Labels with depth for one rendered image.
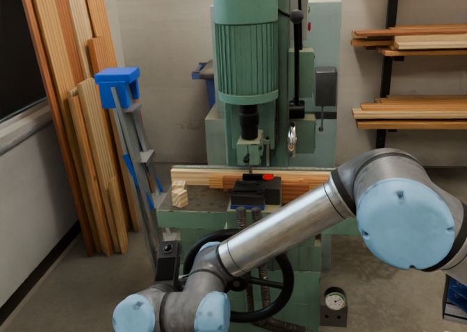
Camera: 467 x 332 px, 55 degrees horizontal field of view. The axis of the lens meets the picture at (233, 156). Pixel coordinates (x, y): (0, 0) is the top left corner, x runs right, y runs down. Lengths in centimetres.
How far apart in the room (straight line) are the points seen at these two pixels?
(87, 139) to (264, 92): 150
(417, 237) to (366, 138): 318
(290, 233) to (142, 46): 310
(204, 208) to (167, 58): 252
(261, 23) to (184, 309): 75
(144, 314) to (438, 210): 49
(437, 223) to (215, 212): 79
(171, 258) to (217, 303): 23
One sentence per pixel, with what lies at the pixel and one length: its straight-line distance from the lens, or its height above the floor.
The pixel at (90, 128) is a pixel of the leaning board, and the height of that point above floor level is 79.
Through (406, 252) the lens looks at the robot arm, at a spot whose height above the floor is 119.
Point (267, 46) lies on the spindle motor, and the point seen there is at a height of 135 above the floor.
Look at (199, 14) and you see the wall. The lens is 362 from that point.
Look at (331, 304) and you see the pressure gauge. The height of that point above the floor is 65.
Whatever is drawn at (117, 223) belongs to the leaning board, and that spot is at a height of 21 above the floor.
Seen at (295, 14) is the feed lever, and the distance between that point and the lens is 118.
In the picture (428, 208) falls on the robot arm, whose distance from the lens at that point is 62.
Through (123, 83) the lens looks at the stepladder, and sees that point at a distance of 200.
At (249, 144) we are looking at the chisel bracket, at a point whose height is 107.
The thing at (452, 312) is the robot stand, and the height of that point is 54.
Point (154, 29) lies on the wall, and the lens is 372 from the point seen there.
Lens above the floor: 154
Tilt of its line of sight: 22 degrees down
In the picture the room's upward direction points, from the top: 3 degrees counter-clockwise
